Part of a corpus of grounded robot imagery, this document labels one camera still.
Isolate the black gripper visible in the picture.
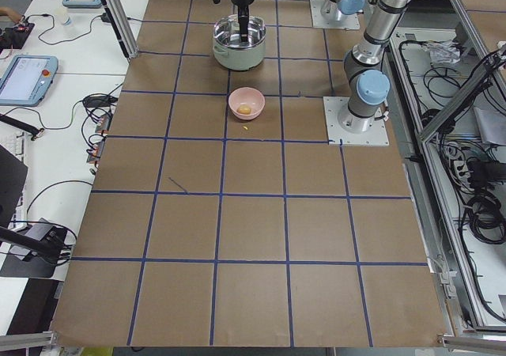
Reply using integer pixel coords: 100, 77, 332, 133
231, 0, 253, 42

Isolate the brown egg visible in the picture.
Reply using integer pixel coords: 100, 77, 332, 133
236, 104, 251, 115

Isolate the mint green steel pot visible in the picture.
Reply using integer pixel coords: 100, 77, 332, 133
213, 14, 266, 71

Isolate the pink bowl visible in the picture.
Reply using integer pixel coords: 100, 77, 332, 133
228, 87, 266, 121

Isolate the black power adapter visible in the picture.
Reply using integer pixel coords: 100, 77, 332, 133
82, 94, 118, 108

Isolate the white paper cup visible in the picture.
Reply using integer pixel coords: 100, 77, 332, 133
55, 6, 72, 26

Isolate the crumpled white paper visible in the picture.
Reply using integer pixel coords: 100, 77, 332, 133
423, 41, 461, 64

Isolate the near blue teach pendant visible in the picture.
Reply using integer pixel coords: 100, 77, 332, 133
0, 55, 59, 107

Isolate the white keyboard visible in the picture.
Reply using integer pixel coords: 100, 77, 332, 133
1, 132, 28, 230

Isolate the black handheld tool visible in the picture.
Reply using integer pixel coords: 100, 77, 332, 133
0, 114, 44, 140

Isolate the black monitor stand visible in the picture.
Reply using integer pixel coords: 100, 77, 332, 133
0, 144, 68, 280

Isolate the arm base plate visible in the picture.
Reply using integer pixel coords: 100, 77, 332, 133
323, 97, 390, 146
309, 0, 364, 30

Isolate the aluminium frame post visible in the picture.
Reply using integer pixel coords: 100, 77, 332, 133
100, 0, 139, 59

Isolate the black cable bundle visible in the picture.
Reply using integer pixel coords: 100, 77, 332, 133
458, 191, 506, 246

